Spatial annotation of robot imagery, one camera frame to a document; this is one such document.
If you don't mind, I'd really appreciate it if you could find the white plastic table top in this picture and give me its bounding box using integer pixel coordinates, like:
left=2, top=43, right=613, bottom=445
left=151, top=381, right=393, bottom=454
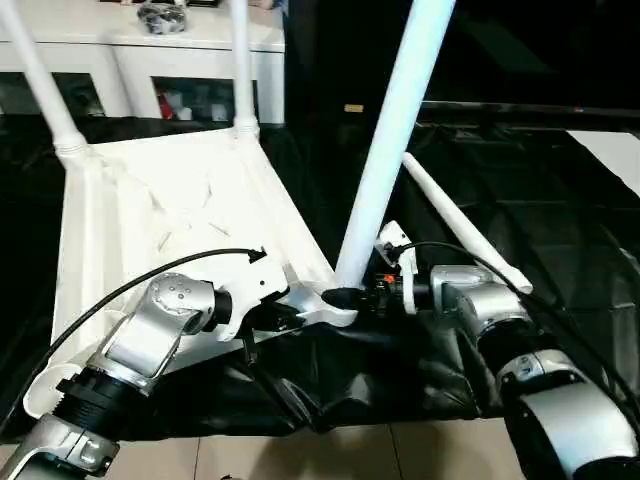
left=23, top=126, right=362, bottom=422

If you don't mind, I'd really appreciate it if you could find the white plastic table leg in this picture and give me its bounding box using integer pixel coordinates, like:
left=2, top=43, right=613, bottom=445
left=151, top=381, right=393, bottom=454
left=321, top=0, right=459, bottom=302
left=0, top=0, right=92, bottom=157
left=228, top=0, right=262, bottom=137
left=401, top=151, right=534, bottom=295

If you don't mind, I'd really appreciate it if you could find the black table mat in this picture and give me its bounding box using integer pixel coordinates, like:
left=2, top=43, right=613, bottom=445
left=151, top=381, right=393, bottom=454
left=0, top=113, right=640, bottom=442

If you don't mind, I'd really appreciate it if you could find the white board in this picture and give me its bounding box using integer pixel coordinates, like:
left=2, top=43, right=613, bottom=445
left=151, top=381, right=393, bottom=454
left=566, top=130, right=640, bottom=197

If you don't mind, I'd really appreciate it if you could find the white glass-door cabinet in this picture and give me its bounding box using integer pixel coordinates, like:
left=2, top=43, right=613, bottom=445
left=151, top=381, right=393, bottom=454
left=0, top=0, right=287, bottom=125

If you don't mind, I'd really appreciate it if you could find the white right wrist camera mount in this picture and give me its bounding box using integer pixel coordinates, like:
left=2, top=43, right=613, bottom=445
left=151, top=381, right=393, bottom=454
left=376, top=219, right=419, bottom=317

